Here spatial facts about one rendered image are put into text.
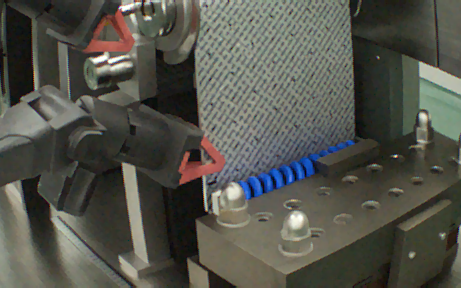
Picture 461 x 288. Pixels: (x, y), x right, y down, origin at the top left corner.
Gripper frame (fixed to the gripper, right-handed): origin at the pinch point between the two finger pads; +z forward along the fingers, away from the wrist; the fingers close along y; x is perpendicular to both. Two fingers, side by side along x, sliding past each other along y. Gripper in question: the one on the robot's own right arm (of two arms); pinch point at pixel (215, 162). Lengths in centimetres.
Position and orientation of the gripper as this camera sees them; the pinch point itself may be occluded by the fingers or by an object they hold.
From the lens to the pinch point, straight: 99.9
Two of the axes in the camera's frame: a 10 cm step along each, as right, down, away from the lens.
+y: 5.8, 3.0, -7.6
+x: 3.7, -9.3, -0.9
